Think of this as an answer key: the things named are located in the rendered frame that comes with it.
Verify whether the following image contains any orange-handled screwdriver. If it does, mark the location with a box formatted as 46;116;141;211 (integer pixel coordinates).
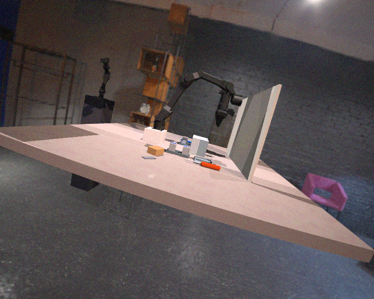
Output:
185;159;221;170

